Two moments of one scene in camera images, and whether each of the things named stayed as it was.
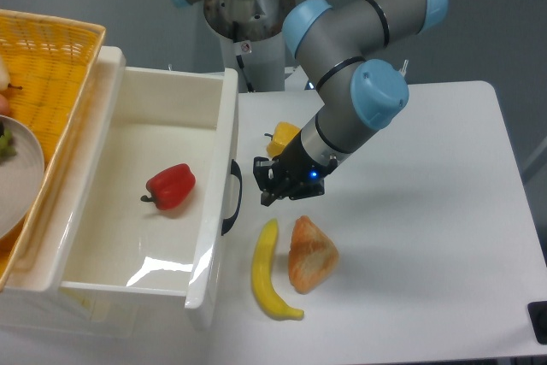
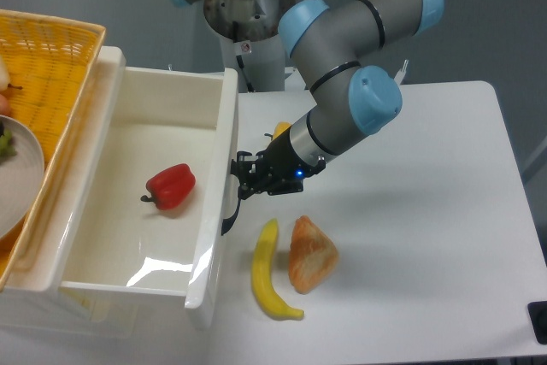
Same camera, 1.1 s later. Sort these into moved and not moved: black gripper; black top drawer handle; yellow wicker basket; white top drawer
Moved: black gripper
Not moved: white top drawer; black top drawer handle; yellow wicker basket
